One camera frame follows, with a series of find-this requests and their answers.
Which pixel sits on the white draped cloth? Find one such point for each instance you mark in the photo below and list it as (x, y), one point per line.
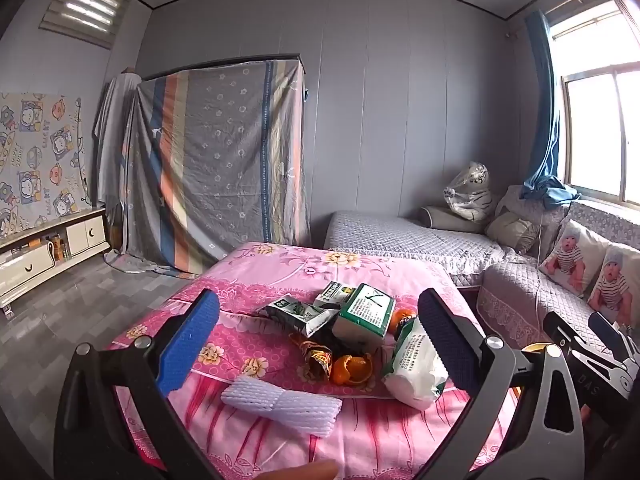
(112, 130)

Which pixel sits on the small green white carton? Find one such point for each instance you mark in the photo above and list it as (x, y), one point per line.
(336, 292)

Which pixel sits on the large green white box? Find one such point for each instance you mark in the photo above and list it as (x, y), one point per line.
(367, 312)

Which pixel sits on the blue curtain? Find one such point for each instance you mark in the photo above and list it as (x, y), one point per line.
(542, 110)

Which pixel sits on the gold rimmed trash can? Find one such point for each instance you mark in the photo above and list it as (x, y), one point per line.
(532, 349)

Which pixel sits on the pink floral tablecloth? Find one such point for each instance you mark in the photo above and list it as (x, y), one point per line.
(250, 290)

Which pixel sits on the cartoon wall poster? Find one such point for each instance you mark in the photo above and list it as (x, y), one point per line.
(40, 165)

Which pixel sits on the sliding window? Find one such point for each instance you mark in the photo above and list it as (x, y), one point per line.
(600, 125)

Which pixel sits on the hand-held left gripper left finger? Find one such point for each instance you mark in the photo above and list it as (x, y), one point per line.
(190, 340)

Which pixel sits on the person's left hand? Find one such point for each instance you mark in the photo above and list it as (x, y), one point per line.
(300, 471)

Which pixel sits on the baby print pillow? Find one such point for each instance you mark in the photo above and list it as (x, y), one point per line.
(572, 257)
(615, 285)

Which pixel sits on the black plastic bag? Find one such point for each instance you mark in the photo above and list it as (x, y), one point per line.
(350, 346)

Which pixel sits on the red snack wrapper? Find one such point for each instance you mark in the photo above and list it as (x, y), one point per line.
(315, 357)

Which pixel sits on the grey window blind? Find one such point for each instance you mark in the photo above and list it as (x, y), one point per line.
(87, 2)

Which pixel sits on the green milk carton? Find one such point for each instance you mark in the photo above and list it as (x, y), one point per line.
(295, 315)

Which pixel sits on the plastic bag on sofa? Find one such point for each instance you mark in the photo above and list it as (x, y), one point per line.
(470, 190)

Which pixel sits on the beige cushion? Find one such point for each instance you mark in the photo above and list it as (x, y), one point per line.
(512, 230)

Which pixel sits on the cream tv cabinet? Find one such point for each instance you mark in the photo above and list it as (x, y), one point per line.
(30, 265)

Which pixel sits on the striped grey bed sheet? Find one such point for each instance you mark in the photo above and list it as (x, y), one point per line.
(215, 160)

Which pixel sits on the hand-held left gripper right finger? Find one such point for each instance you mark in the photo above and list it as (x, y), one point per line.
(450, 340)

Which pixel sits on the white tissue packet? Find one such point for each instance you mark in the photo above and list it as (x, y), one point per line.
(415, 365)

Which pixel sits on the grey quilted sofa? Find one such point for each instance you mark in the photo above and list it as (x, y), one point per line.
(400, 240)

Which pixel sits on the white foam fruit net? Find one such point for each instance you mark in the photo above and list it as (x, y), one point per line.
(280, 405)

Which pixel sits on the orange fruit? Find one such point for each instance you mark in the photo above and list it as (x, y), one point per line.
(404, 319)

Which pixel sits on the grey bolster pillow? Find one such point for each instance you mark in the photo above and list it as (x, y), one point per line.
(440, 220)

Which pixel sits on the orange peel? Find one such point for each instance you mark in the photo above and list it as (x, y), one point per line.
(352, 370)

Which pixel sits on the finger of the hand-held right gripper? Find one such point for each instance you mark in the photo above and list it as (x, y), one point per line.
(575, 342)
(607, 327)

